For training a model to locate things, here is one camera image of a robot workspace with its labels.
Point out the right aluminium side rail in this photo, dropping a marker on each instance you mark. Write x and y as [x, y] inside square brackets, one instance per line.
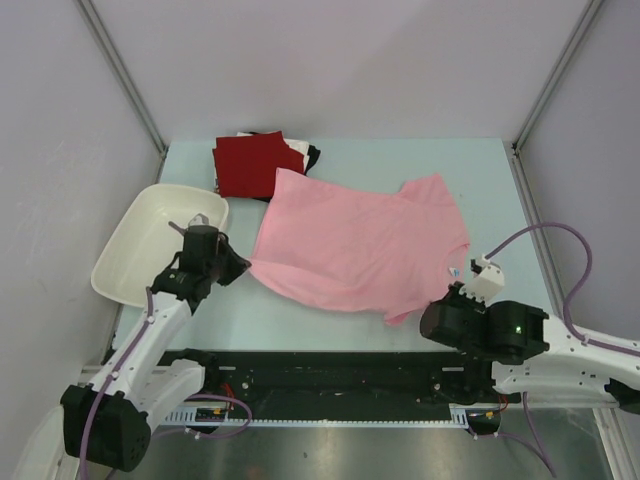
[539, 236]

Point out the aluminium frame post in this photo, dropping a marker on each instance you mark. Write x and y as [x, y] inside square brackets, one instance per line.
[115, 62]
[569, 52]

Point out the left aluminium frame post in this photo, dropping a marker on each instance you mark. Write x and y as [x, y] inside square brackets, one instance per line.
[115, 62]

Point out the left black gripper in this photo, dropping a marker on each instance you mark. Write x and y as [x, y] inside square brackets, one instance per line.
[237, 263]

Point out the folded red t shirt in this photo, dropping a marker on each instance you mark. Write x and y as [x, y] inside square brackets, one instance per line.
[246, 165]

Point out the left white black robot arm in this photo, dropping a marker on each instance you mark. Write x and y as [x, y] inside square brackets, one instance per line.
[110, 420]

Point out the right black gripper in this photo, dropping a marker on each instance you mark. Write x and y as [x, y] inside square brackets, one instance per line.
[456, 294]

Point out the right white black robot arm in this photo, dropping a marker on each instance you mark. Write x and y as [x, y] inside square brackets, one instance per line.
[573, 371]

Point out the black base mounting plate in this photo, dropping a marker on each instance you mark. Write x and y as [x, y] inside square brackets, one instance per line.
[381, 387]

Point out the pink t shirt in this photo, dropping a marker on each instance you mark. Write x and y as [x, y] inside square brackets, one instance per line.
[339, 249]

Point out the right aluminium frame post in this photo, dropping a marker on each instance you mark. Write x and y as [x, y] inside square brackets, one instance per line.
[569, 52]

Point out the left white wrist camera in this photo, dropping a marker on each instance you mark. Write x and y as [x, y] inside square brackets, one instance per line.
[199, 220]

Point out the white plastic bin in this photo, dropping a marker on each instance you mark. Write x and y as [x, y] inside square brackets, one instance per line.
[148, 236]

